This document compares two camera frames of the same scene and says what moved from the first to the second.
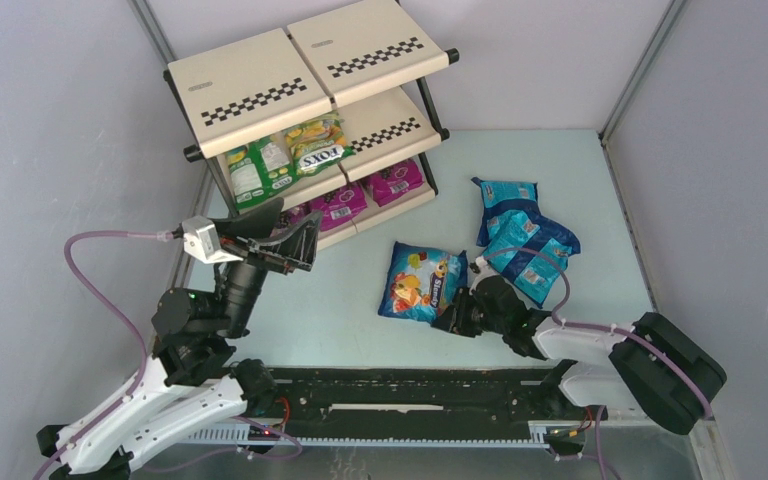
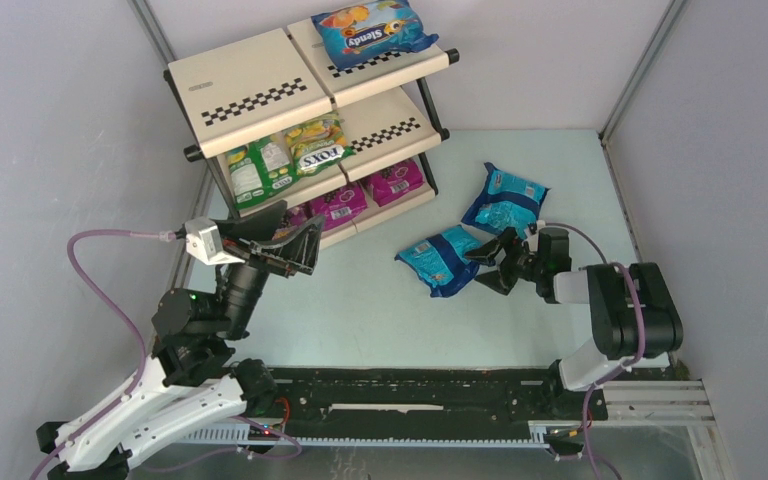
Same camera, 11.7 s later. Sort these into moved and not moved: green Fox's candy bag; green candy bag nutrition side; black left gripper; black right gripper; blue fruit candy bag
Moved: black right gripper; blue fruit candy bag
Not moved: green Fox's candy bag; green candy bag nutrition side; black left gripper
